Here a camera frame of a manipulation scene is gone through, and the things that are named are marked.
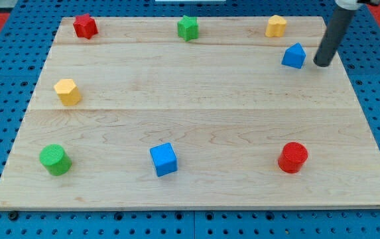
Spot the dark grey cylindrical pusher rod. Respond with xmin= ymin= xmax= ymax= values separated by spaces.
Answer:
xmin=313 ymin=5 xmax=355 ymax=67

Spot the yellow heart block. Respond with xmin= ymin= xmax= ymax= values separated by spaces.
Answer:
xmin=265 ymin=15 xmax=287 ymax=37

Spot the blue cube block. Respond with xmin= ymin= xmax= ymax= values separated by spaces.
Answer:
xmin=149 ymin=142 xmax=178 ymax=177

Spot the green cylinder block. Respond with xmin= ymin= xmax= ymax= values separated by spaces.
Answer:
xmin=39 ymin=144 xmax=72 ymax=176

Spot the blue triangle block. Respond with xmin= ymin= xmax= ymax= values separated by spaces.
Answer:
xmin=281 ymin=42 xmax=306 ymax=69

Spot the white rod mount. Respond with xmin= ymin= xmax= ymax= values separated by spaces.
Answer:
xmin=335 ymin=0 xmax=380 ymax=10

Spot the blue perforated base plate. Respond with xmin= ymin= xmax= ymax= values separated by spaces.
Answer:
xmin=0 ymin=0 xmax=380 ymax=238

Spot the red star block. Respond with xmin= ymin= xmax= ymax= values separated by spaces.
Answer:
xmin=73 ymin=13 xmax=98 ymax=39

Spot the red cylinder block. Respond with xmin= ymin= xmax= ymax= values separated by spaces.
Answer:
xmin=278 ymin=142 xmax=308 ymax=173

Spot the yellow hexagon block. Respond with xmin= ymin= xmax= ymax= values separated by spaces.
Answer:
xmin=54 ymin=79 xmax=82 ymax=106

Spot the wooden board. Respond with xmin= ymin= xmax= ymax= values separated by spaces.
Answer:
xmin=0 ymin=17 xmax=380 ymax=211

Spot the green star block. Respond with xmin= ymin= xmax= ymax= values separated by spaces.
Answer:
xmin=177 ymin=15 xmax=199 ymax=42

